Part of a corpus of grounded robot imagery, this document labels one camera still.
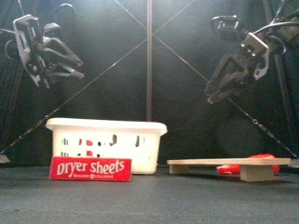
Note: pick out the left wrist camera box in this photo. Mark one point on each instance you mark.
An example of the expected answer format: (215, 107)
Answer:
(52, 30)

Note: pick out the wooden toy ironing board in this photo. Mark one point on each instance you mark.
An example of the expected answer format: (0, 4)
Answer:
(230, 162)

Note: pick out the red dryer sheets box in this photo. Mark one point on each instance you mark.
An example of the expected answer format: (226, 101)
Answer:
(90, 169)

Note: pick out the white frame foot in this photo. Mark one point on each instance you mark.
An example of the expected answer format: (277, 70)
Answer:
(3, 159)
(294, 163)

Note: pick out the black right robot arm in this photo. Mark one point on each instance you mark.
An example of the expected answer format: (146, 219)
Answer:
(289, 26)

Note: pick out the white plastic laundry basket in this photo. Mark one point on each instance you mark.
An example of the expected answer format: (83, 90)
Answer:
(116, 128)

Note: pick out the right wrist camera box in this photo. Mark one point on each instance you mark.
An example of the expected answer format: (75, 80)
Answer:
(229, 28)

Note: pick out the grey vertical frame pole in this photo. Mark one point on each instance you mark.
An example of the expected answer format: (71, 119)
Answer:
(148, 58)

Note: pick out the red toy iron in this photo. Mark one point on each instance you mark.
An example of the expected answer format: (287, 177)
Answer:
(230, 169)

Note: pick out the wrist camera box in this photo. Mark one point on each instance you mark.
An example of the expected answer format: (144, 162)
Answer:
(52, 30)
(229, 28)

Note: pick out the red cloth inside basket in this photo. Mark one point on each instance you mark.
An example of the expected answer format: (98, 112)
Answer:
(88, 143)

